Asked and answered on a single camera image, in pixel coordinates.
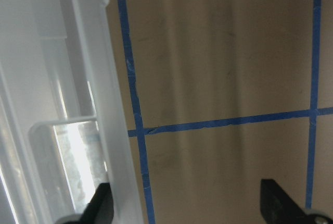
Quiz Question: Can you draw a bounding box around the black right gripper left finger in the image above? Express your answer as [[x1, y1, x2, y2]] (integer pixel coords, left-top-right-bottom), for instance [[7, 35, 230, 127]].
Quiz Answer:
[[79, 183, 114, 224]]

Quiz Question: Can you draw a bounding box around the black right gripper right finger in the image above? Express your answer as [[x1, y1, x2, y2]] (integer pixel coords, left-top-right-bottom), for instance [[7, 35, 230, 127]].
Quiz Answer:
[[261, 179, 312, 224]]

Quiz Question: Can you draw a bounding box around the clear plastic box lid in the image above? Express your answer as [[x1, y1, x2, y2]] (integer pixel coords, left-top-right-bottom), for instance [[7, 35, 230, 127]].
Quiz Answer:
[[1, 0, 144, 223]]

